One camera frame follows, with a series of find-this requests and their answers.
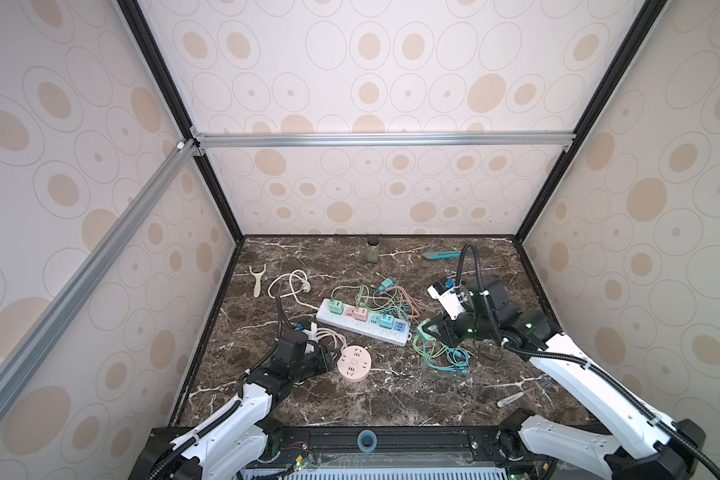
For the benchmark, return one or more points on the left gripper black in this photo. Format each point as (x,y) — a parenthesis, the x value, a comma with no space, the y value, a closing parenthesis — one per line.
(323,360)

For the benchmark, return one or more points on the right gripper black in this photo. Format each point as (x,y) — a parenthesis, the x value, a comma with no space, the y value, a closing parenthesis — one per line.
(444,325)

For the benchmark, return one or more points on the green charger plug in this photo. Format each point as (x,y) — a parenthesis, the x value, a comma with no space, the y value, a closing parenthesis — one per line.
(336,307)
(422,331)

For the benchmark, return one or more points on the teal charger plug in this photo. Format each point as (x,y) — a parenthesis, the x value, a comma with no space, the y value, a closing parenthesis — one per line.
(387,283)
(386,321)

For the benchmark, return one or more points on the pink charger plug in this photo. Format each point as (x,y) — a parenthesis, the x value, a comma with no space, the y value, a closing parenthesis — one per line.
(360,314)

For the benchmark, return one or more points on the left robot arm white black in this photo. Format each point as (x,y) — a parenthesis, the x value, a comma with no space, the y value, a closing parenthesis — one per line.
(238,433)

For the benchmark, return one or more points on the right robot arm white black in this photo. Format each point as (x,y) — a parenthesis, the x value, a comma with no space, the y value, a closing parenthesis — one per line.
(640,441)

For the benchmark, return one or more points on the pink round socket hub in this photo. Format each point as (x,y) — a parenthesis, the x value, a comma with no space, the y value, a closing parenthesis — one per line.
(355,364)

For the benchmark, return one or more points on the white colourful power strip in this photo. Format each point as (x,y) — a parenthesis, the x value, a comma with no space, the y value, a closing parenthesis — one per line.
(399,335)

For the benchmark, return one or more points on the cream vegetable peeler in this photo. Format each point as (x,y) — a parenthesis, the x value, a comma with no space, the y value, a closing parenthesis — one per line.
(257,275)

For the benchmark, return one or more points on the teal utility knife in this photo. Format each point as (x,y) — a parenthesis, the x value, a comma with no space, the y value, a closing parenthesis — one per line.
(441,255)

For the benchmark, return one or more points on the small white clip tool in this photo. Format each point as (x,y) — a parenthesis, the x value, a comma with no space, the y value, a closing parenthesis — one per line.
(512,399)

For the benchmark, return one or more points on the glass spice jar black lid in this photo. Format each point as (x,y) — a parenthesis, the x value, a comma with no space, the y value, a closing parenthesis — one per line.
(372,251)

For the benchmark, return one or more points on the silver aluminium bar back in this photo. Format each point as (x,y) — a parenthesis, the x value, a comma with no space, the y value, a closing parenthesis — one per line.
(405,139)

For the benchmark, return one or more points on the silver aluminium bar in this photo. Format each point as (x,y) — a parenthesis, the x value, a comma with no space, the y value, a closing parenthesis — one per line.
(405,139)
(38,342)

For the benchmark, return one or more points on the silver aluminium bar left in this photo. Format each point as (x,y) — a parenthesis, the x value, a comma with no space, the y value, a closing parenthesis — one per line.
(38,342)

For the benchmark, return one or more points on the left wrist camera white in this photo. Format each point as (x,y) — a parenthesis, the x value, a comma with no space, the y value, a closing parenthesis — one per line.
(309,328)

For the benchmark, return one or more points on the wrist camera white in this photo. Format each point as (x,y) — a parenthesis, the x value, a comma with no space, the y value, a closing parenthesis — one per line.
(449,295)
(309,328)

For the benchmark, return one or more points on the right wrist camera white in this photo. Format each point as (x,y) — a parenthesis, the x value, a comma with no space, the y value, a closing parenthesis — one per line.
(449,295)

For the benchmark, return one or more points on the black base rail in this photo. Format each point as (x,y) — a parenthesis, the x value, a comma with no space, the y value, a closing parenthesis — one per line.
(489,452)

